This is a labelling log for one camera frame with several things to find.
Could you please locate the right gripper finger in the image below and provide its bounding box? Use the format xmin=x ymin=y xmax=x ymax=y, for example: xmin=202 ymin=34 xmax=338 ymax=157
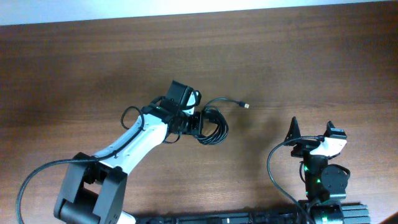
xmin=284 ymin=116 xmax=301 ymax=146
xmin=323 ymin=121 xmax=335 ymax=137

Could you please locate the black usb cable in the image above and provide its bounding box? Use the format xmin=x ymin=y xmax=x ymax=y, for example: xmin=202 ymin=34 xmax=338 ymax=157
xmin=195 ymin=97 xmax=250 ymax=146

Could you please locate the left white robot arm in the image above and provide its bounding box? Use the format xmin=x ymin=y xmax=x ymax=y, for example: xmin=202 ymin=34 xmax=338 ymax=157
xmin=53 ymin=81 xmax=201 ymax=224

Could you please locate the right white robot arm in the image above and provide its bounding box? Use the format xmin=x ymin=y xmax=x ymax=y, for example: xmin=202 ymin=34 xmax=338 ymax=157
xmin=285 ymin=117 xmax=350 ymax=223

